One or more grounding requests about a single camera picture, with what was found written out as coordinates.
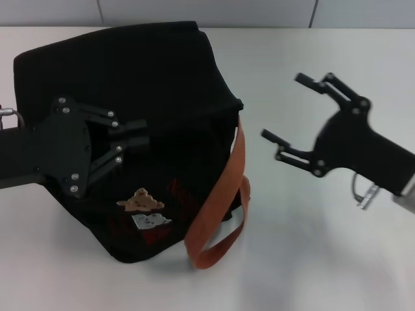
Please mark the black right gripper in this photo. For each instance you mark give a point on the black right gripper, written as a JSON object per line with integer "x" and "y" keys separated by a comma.
{"x": 350, "y": 142}

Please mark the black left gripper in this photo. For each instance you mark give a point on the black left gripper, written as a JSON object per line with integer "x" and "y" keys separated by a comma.
{"x": 55, "y": 149}

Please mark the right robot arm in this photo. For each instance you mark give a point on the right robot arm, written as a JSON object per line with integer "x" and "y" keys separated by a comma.
{"x": 407, "y": 201}

